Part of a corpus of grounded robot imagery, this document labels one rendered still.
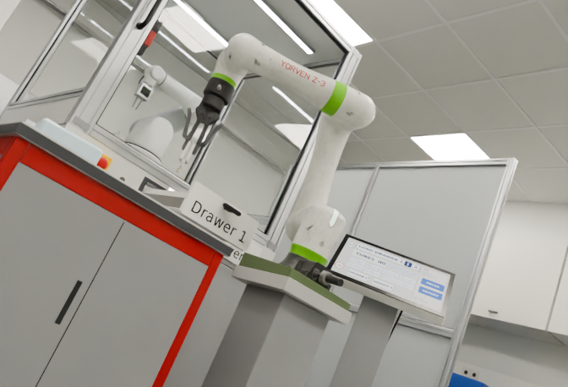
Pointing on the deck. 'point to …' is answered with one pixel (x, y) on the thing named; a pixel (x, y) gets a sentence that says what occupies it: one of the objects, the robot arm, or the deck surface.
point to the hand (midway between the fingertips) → (188, 152)
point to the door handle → (153, 8)
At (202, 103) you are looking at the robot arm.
